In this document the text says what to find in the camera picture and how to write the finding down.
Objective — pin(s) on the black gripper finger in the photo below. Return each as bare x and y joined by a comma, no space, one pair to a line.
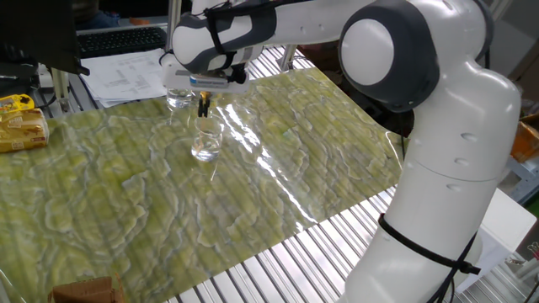
206,106
201,107

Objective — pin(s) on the brown cardboard box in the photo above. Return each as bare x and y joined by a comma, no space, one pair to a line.
84,291

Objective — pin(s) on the yellow snack pack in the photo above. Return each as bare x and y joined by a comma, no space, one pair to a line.
14,103

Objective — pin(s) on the clear water glass beaker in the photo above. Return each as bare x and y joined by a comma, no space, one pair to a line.
179,99
206,147

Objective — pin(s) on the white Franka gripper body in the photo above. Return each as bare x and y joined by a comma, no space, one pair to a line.
177,80

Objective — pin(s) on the white printed paper sheets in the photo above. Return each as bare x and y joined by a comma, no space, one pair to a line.
122,80

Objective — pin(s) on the green marble pattern mat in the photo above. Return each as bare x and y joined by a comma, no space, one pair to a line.
126,210

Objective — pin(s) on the black monitor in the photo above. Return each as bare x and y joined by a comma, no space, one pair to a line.
38,29

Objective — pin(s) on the yellow bread package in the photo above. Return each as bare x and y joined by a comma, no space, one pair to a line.
23,130

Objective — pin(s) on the orange bag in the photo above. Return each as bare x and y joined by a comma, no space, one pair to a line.
526,141

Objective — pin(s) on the small orange item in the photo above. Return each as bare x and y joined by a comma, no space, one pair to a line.
140,21

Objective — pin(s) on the black keyboard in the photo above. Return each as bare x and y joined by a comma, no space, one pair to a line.
122,41

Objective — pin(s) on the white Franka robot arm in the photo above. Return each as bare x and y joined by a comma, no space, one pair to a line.
442,147

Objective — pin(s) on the aluminium frame post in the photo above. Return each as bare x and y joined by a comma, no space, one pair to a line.
173,17
287,56

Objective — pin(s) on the short aluminium stand post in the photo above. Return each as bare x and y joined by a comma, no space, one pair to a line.
61,88

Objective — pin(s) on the silver wrist camera blue caps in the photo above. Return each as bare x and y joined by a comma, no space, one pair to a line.
208,81

